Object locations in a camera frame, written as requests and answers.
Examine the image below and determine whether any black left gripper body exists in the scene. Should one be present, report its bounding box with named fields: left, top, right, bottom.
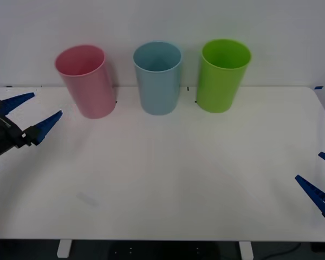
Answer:
left=0, top=114, right=23, bottom=157

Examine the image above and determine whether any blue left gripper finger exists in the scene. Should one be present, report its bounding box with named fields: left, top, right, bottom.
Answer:
left=0, top=92, right=36, bottom=118
left=16, top=109, right=64, bottom=150

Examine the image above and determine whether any pink plastic bin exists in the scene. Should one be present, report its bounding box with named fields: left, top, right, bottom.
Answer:
left=54, top=44, right=116, bottom=120

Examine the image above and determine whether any white table leg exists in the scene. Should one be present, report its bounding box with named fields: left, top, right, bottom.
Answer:
left=56, top=239, right=72, bottom=258
left=238, top=240, right=254, bottom=260

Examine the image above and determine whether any pale blue plastic bin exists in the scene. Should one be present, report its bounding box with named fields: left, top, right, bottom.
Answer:
left=133, top=41, right=183, bottom=116

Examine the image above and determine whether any green plastic bin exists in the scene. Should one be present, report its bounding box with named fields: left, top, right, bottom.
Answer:
left=196, top=38, right=252, bottom=114

